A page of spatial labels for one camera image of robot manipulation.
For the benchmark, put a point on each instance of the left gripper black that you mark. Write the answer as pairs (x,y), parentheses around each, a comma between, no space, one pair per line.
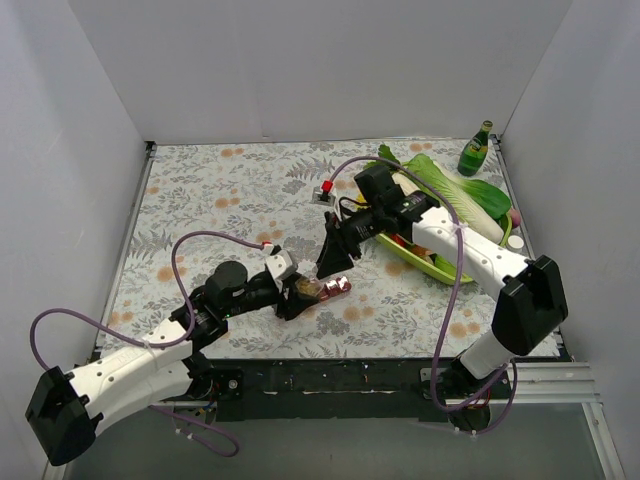
(285,300)

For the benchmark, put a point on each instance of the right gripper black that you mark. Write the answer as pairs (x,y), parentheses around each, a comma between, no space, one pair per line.
(340,238)

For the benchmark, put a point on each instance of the clear pill bottle yellow pills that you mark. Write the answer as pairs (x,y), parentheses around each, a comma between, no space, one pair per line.
(309,287)

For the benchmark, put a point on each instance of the red weekly pill organizer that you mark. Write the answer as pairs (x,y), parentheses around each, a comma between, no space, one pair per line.
(333,288)

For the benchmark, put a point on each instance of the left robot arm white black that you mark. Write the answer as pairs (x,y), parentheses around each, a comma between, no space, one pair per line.
(68,410)

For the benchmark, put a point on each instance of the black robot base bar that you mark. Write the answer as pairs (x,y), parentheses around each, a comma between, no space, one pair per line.
(240,390)

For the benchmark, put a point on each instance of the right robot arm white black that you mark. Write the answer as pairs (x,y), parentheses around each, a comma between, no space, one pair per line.
(529,294)

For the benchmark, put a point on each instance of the brown mushroom toy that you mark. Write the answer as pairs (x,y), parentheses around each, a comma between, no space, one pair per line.
(420,251)

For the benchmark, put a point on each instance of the white daikon radish toy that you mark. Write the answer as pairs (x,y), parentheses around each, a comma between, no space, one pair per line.
(407,185)

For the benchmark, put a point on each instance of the green plastic basket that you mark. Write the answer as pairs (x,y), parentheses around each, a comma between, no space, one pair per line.
(434,266)

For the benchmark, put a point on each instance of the green napa cabbage toy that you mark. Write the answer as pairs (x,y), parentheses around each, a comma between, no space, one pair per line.
(477,203)

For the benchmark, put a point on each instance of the green glass bottle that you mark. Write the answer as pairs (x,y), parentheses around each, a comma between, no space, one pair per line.
(475,151)

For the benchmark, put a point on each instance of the pink radish toy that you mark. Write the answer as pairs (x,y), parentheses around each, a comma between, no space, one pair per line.
(515,217)

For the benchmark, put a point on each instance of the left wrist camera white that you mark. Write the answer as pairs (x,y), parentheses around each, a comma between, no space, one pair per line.
(280,265)

